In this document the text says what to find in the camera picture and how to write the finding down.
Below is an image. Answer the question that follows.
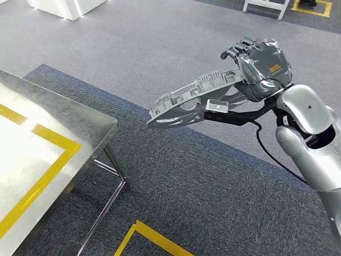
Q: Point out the white frame table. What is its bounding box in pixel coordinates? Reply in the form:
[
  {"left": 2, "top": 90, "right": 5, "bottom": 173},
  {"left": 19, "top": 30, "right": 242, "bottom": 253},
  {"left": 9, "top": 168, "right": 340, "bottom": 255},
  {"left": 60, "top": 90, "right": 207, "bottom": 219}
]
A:
[{"left": 241, "top": 0, "right": 290, "bottom": 21}]

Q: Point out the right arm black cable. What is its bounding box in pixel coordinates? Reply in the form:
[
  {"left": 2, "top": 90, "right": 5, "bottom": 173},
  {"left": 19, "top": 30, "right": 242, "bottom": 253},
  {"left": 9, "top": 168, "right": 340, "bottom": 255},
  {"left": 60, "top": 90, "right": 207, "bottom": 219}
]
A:
[{"left": 250, "top": 120, "right": 309, "bottom": 186}]

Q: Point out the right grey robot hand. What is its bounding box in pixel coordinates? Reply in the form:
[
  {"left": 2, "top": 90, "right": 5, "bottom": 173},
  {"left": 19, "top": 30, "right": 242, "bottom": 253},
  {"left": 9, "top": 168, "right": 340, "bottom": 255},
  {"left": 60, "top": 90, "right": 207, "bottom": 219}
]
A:
[{"left": 220, "top": 36, "right": 293, "bottom": 103}]

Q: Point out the grey wheel hubcap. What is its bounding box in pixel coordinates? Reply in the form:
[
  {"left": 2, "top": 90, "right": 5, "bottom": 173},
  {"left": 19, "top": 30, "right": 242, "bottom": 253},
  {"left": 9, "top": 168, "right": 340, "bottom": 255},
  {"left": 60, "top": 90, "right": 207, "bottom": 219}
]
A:
[{"left": 146, "top": 69, "right": 250, "bottom": 130}]

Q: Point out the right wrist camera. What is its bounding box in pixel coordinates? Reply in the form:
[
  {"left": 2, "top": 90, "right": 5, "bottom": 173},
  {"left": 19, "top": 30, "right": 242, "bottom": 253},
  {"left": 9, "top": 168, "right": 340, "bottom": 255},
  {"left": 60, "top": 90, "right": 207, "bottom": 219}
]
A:
[{"left": 204, "top": 99, "right": 278, "bottom": 127}]

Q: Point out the steel workbench table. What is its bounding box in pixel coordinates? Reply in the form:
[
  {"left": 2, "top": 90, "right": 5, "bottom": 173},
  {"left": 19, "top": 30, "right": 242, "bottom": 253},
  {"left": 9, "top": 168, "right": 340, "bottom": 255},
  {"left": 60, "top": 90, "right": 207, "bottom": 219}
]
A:
[{"left": 0, "top": 69, "right": 131, "bottom": 256}]

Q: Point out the yellow floor tape square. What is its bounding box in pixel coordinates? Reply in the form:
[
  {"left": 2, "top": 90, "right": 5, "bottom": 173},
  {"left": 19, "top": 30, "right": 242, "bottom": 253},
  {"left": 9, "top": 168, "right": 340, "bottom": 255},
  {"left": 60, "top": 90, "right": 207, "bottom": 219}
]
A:
[{"left": 114, "top": 219, "right": 195, "bottom": 256}]

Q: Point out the white display block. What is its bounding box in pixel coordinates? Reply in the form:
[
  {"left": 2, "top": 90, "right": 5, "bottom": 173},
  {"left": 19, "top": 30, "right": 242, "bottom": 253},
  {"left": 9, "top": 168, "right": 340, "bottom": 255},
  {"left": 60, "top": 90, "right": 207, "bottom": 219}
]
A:
[{"left": 26, "top": 0, "right": 107, "bottom": 21}]

